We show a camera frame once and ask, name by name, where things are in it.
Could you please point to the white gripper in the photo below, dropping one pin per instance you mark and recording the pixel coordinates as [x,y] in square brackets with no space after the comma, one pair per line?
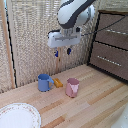
[64,39]

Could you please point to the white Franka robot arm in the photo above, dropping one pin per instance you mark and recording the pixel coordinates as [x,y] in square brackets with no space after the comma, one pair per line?
[73,11]

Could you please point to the woven bamboo screen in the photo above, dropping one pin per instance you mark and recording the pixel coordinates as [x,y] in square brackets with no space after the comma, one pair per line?
[43,43]

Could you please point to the pink mug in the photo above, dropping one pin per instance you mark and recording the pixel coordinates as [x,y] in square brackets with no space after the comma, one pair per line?
[72,87]

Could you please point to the white plate with patterned rim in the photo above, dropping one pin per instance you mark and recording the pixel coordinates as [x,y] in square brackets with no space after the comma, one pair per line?
[18,116]

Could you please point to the blue mug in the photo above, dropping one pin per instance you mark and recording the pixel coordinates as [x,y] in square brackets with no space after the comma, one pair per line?
[44,82]

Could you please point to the orange toast slice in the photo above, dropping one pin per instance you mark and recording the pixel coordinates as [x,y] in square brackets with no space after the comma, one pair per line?
[58,82]

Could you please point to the dark brown drawer cabinet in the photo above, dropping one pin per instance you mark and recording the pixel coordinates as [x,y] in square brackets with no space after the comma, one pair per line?
[111,43]

